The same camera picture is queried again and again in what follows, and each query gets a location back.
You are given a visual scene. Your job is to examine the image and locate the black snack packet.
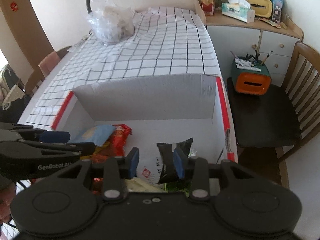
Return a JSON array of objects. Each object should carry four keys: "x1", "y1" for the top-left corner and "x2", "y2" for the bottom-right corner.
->
[{"x1": 157, "y1": 138, "x2": 193, "y2": 184}]

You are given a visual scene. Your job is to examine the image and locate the white blue biscuit packet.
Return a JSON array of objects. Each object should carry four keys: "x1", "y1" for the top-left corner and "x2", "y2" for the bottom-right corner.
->
[{"x1": 137, "y1": 156, "x2": 163, "y2": 186}]

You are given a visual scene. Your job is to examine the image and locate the red chips bag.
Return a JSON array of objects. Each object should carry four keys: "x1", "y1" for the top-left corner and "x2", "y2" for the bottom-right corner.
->
[{"x1": 90, "y1": 124, "x2": 132, "y2": 163}]

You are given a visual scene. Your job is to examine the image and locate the pale yellow snack bag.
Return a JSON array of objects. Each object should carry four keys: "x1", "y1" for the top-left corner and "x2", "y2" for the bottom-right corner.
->
[{"x1": 124, "y1": 177, "x2": 166, "y2": 193}]

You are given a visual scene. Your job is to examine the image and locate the light blue snack packet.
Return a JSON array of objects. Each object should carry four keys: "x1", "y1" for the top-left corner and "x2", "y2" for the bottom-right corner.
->
[{"x1": 70, "y1": 125, "x2": 116, "y2": 147}]

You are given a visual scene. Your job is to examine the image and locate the red cardboard box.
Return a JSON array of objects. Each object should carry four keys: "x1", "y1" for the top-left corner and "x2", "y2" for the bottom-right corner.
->
[{"x1": 51, "y1": 73, "x2": 239, "y2": 196}]

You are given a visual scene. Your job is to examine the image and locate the green cracker packet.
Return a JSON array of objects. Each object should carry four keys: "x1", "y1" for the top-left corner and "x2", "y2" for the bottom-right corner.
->
[{"x1": 165, "y1": 183, "x2": 190, "y2": 197}]

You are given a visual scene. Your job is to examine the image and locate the person left hand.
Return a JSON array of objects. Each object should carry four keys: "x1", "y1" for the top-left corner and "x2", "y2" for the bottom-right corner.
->
[{"x1": 0, "y1": 183, "x2": 16, "y2": 225}]

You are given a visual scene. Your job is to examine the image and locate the black bag on chair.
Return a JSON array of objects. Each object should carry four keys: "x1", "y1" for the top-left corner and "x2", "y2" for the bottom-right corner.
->
[{"x1": 1, "y1": 64, "x2": 30, "y2": 124}]

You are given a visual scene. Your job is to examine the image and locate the left wooden chair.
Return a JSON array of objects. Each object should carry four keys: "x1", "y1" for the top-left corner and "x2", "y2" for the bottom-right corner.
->
[{"x1": 23, "y1": 46, "x2": 71, "y2": 96}]

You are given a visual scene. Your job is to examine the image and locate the wooden chair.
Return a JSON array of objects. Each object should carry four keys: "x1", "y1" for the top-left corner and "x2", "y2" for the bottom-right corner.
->
[
  {"x1": 23, "y1": 46, "x2": 71, "y2": 96},
  {"x1": 227, "y1": 41, "x2": 320, "y2": 165}
]

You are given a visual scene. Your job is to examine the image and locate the pink cloth on chair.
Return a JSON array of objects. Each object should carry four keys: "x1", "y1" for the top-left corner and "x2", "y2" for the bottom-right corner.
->
[{"x1": 39, "y1": 51, "x2": 61, "y2": 77}]

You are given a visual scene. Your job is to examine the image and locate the orange green desk organizer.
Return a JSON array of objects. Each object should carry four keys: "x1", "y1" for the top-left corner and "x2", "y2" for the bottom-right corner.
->
[{"x1": 231, "y1": 50, "x2": 272, "y2": 96}]

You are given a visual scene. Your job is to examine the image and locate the right wooden chair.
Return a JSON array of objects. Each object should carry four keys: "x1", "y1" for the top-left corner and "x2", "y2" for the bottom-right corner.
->
[{"x1": 227, "y1": 41, "x2": 320, "y2": 165}]

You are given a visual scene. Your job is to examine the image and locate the checkered white tablecloth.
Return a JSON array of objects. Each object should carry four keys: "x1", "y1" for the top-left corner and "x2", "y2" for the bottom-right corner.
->
[{"x1": 0, "y1": 6, "x2": 222, "y2": 238}]

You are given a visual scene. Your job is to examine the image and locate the clear plastic bag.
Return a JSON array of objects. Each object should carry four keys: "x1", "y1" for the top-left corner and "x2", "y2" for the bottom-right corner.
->
[{"x1": 86, "y1": 5, "x2": 136, "y2": 45}]

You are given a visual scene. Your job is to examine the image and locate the white wooden sideboard cabinet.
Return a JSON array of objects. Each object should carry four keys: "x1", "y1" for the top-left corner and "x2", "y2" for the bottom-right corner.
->
[{"x1": 194, "y1": 0, "x2": 304, "y2": 86}]

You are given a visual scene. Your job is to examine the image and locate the brown wooden door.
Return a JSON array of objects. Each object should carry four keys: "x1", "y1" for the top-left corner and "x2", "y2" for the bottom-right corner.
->
[{"x1": 1, "y1": 0, "x2": 54, "y2": 73}]

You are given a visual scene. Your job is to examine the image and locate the green white tissue box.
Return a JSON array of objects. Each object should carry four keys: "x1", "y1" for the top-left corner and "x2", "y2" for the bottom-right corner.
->
[{"x1": 221, "y1": 0, "x2": 255, "y2": 23}]

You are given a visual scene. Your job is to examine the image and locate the blue box on cabinet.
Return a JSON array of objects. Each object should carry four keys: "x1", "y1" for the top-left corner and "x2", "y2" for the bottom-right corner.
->
[{"x1": 271, "y1": 0, "x2": 284, "y2": 23}]

